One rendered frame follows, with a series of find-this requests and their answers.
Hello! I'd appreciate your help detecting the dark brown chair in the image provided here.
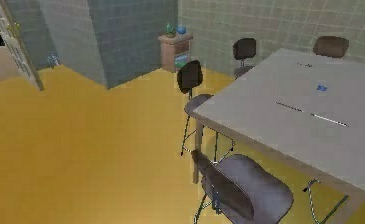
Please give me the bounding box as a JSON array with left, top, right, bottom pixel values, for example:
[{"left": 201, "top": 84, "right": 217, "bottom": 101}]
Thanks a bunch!
[
  {"left": 176, "top": 59, "right": 235, "bottom": 158},
  {"left": 190, "top": 149, "right": 295, "bottom": 224},
  {"left": 312, "top": 35, "right": 350, "bottom": 59},
  {"left": 232, "top": 37, "right": 258, "bottom": 80}
]

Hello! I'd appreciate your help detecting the brown wooden side cabinet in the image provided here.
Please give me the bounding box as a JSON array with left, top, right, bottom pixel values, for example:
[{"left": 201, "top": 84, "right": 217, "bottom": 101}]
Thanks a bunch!
[{"left": 157, "top": 32, "right": 194, "bottom": 74}]

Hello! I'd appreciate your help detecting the green house plant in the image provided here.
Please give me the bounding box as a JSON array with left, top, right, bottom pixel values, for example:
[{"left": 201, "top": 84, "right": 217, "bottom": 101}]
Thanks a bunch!
[{"left": 165, "top": 22, "right": 177, "bottom": 38}]

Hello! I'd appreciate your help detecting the black thin stick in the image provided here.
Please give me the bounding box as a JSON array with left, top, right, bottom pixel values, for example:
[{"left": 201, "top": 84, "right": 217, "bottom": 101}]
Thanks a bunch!
[{"left": 275, "top": 101, "right": 304, "bottom": 113}]

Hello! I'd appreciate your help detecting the grey table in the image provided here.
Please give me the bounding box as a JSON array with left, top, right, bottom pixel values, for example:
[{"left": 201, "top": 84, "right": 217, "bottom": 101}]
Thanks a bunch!
[{"left": 191, "top": 47, "right": 365, "bottom": 224}]

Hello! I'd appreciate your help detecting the small grey metal object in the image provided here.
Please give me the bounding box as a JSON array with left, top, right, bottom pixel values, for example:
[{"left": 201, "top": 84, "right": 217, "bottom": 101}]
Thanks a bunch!
[{"left": 46, "top": 53, "right": 60, "bottom": 69}]

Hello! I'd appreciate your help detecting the white thin stick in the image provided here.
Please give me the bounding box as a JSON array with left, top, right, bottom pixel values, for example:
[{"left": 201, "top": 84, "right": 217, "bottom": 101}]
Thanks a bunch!
[{"left": 310, "top": 113, "right": 350, "bottom": 128}]

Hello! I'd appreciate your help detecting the grey panelled room door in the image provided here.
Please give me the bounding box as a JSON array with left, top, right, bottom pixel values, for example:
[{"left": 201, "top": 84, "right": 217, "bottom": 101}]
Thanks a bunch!
[{"left": 0, "top": 0, "right": 45, "bottom": 92}]

